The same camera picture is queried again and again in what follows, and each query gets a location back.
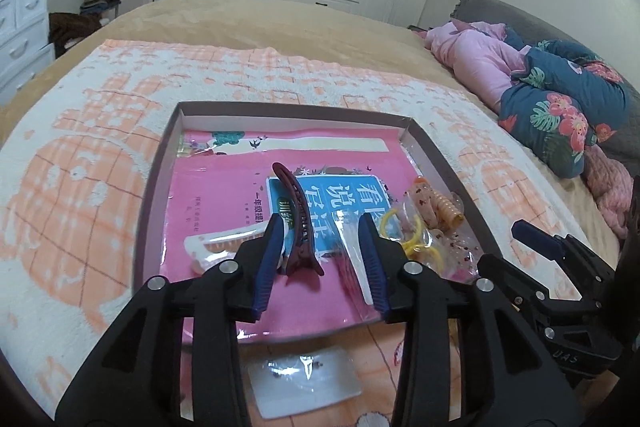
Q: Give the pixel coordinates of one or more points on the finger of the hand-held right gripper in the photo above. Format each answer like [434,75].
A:
[510,279]
[537,239]

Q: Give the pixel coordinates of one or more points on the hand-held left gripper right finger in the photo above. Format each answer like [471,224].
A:
[374,259]

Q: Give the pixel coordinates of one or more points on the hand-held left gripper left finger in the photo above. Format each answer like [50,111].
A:
[267,257]

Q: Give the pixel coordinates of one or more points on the long clear plastic packet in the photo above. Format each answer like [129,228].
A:
[352,262]

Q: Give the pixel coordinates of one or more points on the dark red hair clip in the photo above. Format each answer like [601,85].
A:
[302,227]

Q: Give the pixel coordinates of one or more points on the cream hair claw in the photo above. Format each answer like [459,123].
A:
[210,249]

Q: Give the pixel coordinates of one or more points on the dotted bow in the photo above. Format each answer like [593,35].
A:
[425,202]

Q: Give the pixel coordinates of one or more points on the orange hair claw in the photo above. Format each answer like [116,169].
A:
[447,212]

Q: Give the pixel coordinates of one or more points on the pink book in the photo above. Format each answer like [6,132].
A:
[225,197]

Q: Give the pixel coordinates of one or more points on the pink knitted cloth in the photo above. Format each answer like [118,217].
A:
[612,187]

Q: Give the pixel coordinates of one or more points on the small clear plastic packet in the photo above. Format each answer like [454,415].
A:
[305,382]

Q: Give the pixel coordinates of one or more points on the blue floral quilt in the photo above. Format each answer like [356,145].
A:
[555,107]

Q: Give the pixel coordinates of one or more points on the pink quilt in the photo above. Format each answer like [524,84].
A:
[475,62]

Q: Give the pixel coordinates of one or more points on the orange and white checked blanket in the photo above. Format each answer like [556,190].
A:
[75,187]

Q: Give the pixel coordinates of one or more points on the floral quilt and pink blanket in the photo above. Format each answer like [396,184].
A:
[495,9]

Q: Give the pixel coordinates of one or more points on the white drawer cabinet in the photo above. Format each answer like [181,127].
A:
[22,32]

